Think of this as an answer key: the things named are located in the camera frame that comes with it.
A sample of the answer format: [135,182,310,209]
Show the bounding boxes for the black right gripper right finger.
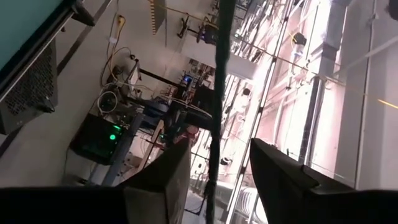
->
[249,138,398,224]

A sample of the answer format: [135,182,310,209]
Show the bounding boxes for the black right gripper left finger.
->
[0,138,192,224]

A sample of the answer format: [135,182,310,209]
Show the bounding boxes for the dark blue artificial tulip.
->
[205,0,237,224]

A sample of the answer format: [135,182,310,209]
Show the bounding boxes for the blue metal leg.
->
[101,113,146,187]

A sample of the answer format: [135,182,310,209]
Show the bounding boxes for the black box with green light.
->
[70,113,126,166]

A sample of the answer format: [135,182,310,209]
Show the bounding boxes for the long ceiling light bar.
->
[223,57,279,224]

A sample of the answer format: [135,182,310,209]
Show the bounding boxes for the black mesh computer case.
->
[0,39,59,135]

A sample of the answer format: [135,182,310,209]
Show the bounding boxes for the white pillar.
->
[180,32,261,81]

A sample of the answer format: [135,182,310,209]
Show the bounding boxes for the silver ribbed ceiling duct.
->
[214,182,271,224]

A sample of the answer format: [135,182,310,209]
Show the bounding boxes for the coiled white cable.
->
[96,90,119,114]

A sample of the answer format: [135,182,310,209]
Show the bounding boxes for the black ceiling camera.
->
[292,32,308,47]

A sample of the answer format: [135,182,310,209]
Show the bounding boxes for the black table frame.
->
[0,0,96,103]

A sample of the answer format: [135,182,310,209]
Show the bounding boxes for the yellow plug cable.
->
[99,14,127,88]

